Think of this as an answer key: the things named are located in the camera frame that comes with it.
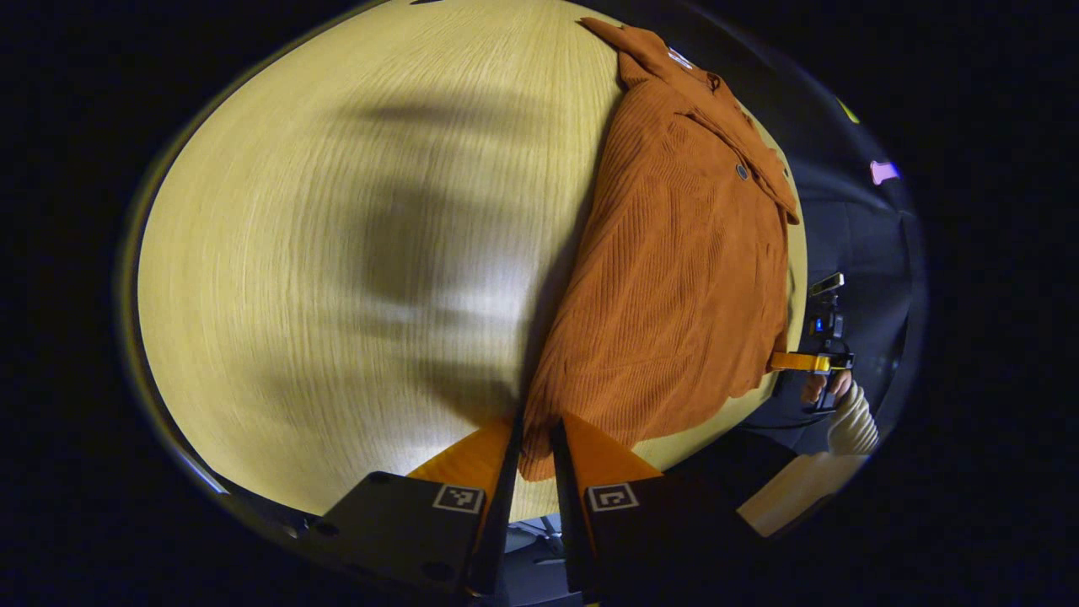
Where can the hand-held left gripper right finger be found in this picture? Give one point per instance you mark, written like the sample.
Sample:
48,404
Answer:
566,523

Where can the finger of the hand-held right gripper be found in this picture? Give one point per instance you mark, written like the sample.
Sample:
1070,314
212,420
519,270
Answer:
797,362

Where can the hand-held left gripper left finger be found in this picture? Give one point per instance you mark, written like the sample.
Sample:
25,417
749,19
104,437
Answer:
504,523

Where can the orange button-up jacket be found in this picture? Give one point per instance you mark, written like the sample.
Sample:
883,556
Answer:
674,278

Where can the black backdrop cloth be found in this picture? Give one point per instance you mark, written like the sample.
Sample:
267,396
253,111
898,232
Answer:
860,236

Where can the person's cream clothing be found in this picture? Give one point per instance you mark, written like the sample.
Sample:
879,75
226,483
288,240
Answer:
801,493

